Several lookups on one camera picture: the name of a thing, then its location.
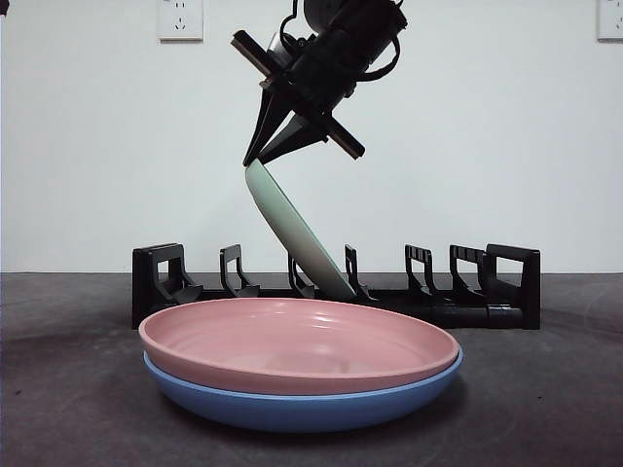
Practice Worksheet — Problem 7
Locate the pink plate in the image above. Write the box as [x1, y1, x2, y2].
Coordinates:
[138, 299, 461, 396]

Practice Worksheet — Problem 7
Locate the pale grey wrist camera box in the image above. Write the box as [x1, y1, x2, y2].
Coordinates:
[265, 32, 293, 64]

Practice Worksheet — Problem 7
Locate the white wall socket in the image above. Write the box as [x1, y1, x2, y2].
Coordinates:
[597, 0, 623, 41]
[156, 0, 204, 43]

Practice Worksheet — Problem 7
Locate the black plate rack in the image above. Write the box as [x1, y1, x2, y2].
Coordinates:
[131, 242, 542, 332]

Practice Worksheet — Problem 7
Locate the blue plate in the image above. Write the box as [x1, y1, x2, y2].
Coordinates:
[142, 347, 465, 434]

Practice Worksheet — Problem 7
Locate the green plate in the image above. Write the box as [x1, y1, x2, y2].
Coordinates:
[244, 162, 359, 301]

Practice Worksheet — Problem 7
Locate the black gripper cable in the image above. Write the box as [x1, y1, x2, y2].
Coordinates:
[359, 31, 403, 83]
[279, 0, 315, 50]

